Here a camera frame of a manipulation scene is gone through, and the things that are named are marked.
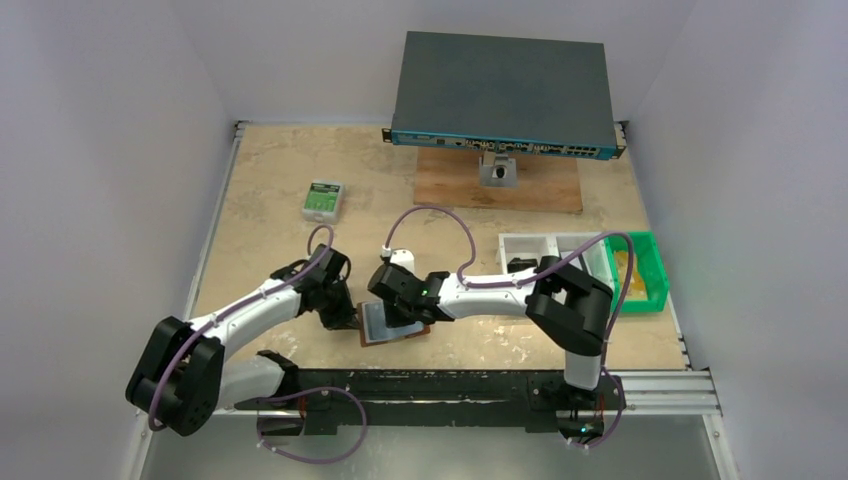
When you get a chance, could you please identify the grey blue network switch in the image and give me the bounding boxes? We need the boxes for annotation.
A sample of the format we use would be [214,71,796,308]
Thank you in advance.
[382,31,626,160]

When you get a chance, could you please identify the brown leather card holder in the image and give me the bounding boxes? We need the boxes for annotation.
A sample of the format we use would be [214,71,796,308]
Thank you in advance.
[357,300,431,348]

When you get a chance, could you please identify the black cards in left bin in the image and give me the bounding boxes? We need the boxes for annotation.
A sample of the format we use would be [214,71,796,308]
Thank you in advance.
[506,257,538,274]

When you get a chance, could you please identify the green plastic bin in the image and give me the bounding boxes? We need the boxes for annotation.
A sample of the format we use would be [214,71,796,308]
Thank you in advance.
[604,231,669,314]

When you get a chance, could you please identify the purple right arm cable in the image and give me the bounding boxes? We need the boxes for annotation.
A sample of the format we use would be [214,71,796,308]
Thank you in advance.
[382,206,636,452]

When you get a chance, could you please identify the yellow items in green bin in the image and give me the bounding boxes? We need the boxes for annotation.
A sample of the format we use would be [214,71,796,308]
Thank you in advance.
[613,250,647,300]

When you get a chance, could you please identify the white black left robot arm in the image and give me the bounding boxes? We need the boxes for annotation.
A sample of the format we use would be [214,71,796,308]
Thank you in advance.
[125,244,357,436]

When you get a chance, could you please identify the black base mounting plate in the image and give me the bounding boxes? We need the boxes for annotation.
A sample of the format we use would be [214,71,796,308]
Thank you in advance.
[235,369,626,440]

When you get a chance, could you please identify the white left plastic bin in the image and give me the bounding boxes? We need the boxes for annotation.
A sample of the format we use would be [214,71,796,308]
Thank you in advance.
[498,233,560,274]

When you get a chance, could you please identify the white plastic bin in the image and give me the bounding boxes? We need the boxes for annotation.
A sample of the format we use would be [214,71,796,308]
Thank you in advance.
[498,233,560,274]
[555,231,614,293]

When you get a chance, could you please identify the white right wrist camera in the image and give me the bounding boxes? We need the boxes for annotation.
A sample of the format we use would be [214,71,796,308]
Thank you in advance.
[380,246,415,273]

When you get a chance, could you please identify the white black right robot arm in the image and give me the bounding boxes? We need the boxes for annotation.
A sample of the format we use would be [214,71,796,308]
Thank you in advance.
[367,255,614,391]

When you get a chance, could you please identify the white middle plastic bin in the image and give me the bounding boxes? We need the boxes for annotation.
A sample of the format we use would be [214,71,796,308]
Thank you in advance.
[555,231,614,293]

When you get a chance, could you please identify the brown wooden board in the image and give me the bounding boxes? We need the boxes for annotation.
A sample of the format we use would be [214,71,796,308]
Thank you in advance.
[413,147,583,214]

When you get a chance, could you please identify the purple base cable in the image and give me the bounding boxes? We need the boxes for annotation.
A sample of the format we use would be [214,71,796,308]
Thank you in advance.
[256,387,368,465]

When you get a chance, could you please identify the grey camera on mount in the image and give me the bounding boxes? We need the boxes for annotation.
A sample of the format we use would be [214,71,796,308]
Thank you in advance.
[478,152,518,188]

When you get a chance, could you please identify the green white small box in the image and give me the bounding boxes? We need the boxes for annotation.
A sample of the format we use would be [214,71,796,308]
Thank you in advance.
[301,180,345,225]

